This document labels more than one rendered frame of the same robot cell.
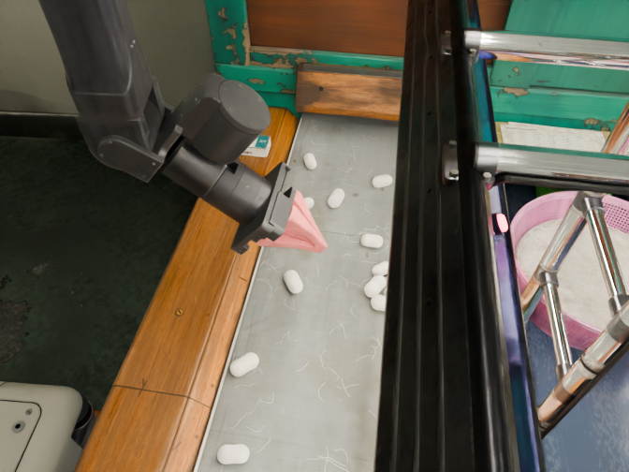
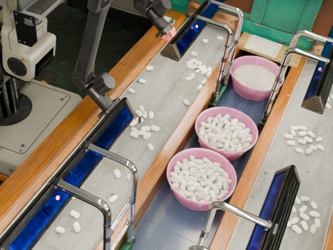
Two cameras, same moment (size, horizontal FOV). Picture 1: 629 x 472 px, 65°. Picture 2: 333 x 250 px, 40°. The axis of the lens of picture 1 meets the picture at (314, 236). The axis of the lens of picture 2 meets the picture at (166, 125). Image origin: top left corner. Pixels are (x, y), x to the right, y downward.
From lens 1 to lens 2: 1.63 m
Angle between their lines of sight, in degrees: 8
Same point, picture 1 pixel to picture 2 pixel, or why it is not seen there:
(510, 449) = (179, 37)
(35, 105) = not seen: outside the picture
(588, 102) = (279, 33)
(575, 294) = (245, 80)
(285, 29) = not seen: outside the picture
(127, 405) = (121, 66)
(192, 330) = (138, 57)
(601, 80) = (283, 27)
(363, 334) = (182, 72)
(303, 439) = (158, 84)
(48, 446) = (70, 107)
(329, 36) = not seen: outside the picture
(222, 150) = (159, 11)
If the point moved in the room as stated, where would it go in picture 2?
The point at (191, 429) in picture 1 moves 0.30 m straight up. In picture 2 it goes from (134, 74) to (138, 19)
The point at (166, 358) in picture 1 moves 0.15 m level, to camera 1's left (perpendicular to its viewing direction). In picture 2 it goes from (131, 60) to (101, 52)
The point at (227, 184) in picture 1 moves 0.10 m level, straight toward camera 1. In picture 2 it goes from (158, 20) to (157, 32)
